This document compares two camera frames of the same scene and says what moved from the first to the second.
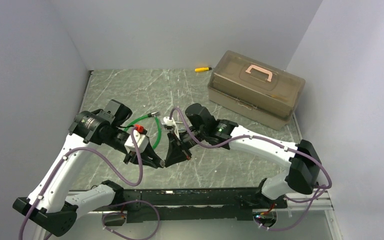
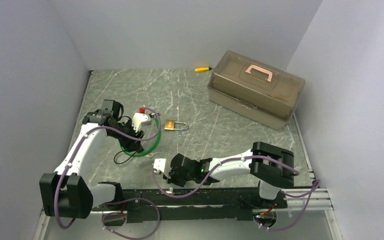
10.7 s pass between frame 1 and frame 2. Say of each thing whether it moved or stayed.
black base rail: stayed
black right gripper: moved
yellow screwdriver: stayed
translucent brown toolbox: stayed
